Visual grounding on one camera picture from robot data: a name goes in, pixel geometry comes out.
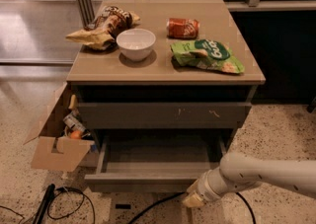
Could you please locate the grey drawer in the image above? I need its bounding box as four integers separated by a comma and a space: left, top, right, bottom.
85, 136, 226, 193
78, 103, 252, 129

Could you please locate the small can in box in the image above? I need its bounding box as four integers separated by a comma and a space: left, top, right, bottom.
63, 113, 86, 132

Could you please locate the green chip bag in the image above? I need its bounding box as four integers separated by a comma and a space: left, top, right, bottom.
170, 39, 245, 74

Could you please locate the orange fruit in box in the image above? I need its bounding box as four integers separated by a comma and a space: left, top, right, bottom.
70, 130, 82, 139

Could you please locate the orange soda can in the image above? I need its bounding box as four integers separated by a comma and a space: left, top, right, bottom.
167, 18, 199, 39

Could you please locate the brown chip bag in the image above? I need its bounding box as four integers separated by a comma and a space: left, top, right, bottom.
66, 6, 140, 51

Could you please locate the black bar on floor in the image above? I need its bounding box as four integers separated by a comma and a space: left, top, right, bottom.
32, 184, 55, 224

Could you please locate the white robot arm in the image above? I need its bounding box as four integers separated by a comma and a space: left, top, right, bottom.
183, 152, 316, 208

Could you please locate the white ceramic bowl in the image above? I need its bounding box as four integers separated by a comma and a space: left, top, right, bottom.
117, 29, 156, 61

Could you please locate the open cardboard box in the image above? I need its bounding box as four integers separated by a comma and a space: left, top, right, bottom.
25, 82, 99, 172

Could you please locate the grey top drawer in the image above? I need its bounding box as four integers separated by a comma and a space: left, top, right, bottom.
78, 103, 252, 129

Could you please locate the black floor cable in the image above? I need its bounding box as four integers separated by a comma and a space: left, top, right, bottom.
0, 187, 97, 224

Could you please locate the grey drawer cabinet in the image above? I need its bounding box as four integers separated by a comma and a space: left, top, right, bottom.
65, 0, 267, 152

